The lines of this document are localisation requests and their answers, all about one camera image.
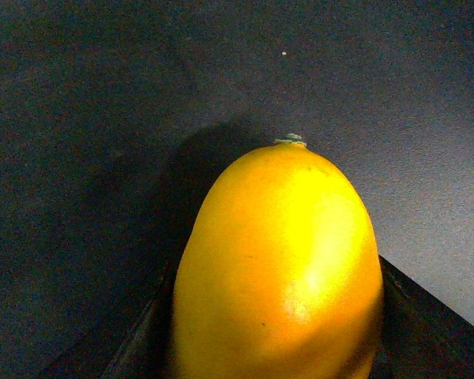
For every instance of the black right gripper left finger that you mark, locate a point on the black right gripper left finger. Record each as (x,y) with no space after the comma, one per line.
(131,340)

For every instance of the yellow mango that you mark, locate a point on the yellow mango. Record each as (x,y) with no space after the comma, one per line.
(280,277)

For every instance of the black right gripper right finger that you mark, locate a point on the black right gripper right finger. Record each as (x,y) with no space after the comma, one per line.
(422,337)

